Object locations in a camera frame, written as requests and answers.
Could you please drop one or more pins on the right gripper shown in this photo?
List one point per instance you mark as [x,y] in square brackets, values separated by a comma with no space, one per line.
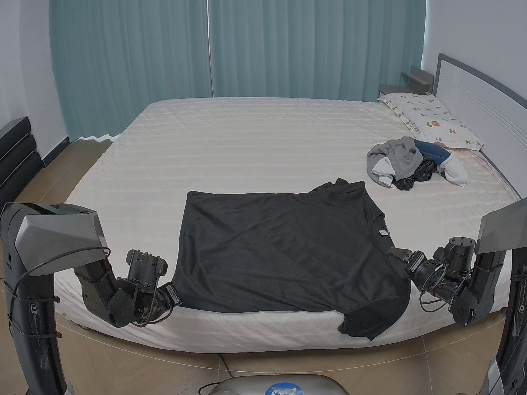
[424,272]

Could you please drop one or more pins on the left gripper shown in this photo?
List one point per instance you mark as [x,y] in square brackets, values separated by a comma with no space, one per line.
[171,295]

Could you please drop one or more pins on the black T-shirt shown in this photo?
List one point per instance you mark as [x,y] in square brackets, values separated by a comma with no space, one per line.
[280,253]

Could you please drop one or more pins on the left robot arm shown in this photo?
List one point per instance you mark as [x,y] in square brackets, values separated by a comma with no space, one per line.
[33,303]

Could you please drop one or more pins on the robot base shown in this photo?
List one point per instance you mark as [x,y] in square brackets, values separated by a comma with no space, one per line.
[247,387]

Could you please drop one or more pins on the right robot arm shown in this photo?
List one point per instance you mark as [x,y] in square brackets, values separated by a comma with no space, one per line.
[481,286]

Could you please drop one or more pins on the pile of clothes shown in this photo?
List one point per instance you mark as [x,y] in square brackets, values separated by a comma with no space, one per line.
[399,159]

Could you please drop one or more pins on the bed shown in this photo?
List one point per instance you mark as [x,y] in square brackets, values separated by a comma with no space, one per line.
[247,150]

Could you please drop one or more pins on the white printed pillow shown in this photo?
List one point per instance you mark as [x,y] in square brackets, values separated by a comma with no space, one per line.
[432,119]

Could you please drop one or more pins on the grey bedside table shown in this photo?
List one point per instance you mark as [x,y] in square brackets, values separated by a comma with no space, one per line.
[418,76]

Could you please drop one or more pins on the black chest of drawers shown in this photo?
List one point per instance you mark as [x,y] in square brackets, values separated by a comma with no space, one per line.
[14,163]

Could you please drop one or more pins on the blue-green curtain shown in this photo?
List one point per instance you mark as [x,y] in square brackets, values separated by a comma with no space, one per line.
[131,56]
[317,35]

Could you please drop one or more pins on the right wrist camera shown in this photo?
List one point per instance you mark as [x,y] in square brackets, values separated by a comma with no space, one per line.
[440,254]

